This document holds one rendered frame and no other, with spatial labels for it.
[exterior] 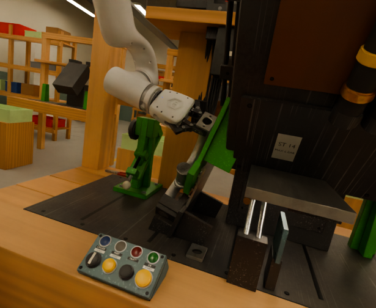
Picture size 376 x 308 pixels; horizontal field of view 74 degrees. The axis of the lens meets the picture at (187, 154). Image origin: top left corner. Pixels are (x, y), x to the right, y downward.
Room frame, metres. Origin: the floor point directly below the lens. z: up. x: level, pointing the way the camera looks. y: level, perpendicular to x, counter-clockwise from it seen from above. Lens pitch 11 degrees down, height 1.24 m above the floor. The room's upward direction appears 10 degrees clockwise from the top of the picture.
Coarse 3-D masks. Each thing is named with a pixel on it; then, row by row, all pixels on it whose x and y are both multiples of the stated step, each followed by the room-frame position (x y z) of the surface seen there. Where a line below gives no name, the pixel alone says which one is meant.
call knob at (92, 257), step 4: (92, 252) 0.42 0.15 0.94; (96, 252) 0.42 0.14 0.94; (88, 256) 0.41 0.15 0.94; (92, 256) 0.41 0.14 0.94; (96, 256) 0.41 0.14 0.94; (88, 260) 0.41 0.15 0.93; (92, 260) 0.41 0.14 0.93; (96, 260) 0.41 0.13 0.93; (88, 264) 0.40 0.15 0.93; (92, 264) 0.40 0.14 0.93; (96, 264) 0.41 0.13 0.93
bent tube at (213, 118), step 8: (200, 120) 0.67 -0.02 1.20; (208, 120) 0.69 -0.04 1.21; (208, 128) 0.66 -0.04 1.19; (200, 136) 0.71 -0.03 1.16; (200, 144) 0.73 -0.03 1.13; (192, 152) 0.75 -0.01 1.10; (200, 152) 0.74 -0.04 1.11; (192, 160) 0.73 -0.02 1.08; (168, 192) 0.65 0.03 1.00; (176, 192) 0.66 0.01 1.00
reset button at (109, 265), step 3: (108, 258) 0.41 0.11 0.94; (111, 258) 0.41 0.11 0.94; (105, 261) 0.41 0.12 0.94; (108, 261) 0.41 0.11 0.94; (111, 261) 0.41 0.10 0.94; (114, 261) 0.41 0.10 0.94; (105, 264) 0.40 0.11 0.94; (108, 264) 0.40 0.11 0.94; (111, 264) 0.40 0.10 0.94; (114, 264) 0.40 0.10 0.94; (102, 267) 0.40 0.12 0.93; (105, 267) 0.40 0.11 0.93; (108, 267) 0.40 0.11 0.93; (111, 267) 0.40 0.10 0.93; (114, 267) 0.40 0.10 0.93; (105, 270) 0.40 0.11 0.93; (108, 270) 0.39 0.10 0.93; (111, 270) 0.40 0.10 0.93
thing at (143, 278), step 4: (140, 272) 0.39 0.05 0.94; (144, 272) 0.39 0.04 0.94; (148, 272) 0.39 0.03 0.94; (136, 276) 0.38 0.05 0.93; (140, 276) 0.38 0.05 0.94; (144, 276) 0.38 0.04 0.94; (148, 276) 0.38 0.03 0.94; (136, 280) 0.38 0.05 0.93; (140, 280) 0.38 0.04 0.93; (144, 280) 0.38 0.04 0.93; (148, 280) 0.38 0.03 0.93; (140, 284) 0.37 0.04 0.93; (144, 284) 0.37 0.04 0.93; (148, 284) 0.38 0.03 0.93
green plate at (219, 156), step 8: (224, 104) 0.58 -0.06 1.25; (224, 112) 0.58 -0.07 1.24; (216, 120) 0.58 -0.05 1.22; (224, 120) 0.59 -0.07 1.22; (216, 128) 0.58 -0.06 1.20; (224, 128) 0.59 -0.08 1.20; (208, 136) 0.58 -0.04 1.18; (216, 136) 0.59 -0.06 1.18; (224, 136) 0.59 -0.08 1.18; (208, 144) 0.58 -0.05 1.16; (216, 144) 0.59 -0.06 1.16; (224, 144) 0.58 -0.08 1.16; (208, 152) 0.59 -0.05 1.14; (216, 152) 0.59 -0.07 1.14; (224, 152) 0.58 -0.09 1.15; (232, 152) 0.58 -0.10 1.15; (200, 160) 0.58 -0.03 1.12; (208, 160) 0.59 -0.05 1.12; (216, 160) 0.59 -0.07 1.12; (224, 160) 0.58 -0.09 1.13; (232, 160) 0.58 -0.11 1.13; (224, 168) 0.58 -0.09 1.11
